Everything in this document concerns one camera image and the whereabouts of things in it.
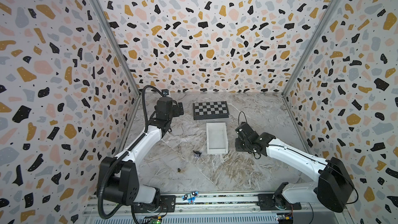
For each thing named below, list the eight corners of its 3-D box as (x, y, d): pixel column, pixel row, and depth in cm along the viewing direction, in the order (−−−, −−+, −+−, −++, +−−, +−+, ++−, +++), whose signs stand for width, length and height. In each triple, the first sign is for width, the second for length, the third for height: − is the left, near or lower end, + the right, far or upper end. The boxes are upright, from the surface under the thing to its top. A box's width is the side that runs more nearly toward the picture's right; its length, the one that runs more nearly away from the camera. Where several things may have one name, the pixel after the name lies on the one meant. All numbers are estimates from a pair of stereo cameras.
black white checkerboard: (193, 120, 108) (193, 116, 105) (193, 106, 117) (192, 102, 113) (228, 118, 110) (229, 114, 107) (226, 104, 118) (226, 100, 115)
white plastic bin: (206, 154, 92) (206, 149, 86) (206, 128, 104) (206, 122, 98) (227, 154, 92) (228, 149, 86) (225, 129, 104) (226, 122, 98)
